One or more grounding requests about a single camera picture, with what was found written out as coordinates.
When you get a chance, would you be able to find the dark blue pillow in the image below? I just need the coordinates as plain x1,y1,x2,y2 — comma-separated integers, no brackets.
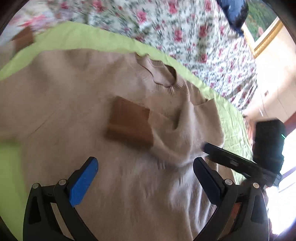
217,0,249,36

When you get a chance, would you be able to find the rose floral quilt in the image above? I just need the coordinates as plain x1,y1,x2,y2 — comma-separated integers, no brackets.
1,1,257,110

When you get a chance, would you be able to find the gold framed landscape painting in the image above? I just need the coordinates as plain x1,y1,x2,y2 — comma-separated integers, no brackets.
242,1,283,58

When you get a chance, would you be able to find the lime green bed sheet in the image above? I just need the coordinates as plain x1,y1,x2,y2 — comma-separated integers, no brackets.
1,22,252,240

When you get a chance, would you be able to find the beige knit sweater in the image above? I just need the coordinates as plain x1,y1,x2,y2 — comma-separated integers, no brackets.
1,49,224,240

